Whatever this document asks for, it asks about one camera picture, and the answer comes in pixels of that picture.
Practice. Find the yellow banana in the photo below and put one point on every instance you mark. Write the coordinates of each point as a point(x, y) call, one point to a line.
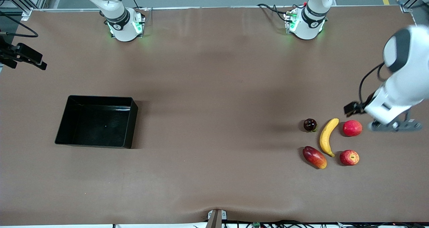
point(325, 137)

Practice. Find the red apple with sticker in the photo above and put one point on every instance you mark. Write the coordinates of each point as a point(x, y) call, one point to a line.
point(349, 157)

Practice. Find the black plastic box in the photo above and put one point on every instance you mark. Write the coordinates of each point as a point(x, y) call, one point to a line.
point(97, 124)

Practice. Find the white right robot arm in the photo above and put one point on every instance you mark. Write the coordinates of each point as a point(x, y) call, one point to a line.
point(122, 27)

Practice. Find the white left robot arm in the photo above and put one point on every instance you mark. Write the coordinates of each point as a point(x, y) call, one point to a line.
point(310, 23)

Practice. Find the plain red apple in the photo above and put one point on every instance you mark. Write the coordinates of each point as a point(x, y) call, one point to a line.
point(352, 128)

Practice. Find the dark purple mangosteen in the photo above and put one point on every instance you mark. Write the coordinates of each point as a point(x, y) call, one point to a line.
point(310, 125)

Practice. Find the red yellow mango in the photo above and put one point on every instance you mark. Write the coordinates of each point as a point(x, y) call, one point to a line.
point(315, 157)

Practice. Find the table cover mat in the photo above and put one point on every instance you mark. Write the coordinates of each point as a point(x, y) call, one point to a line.
point(214, 70)

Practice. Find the small green circuit board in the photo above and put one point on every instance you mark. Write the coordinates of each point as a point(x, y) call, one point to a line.
point(256, 225)

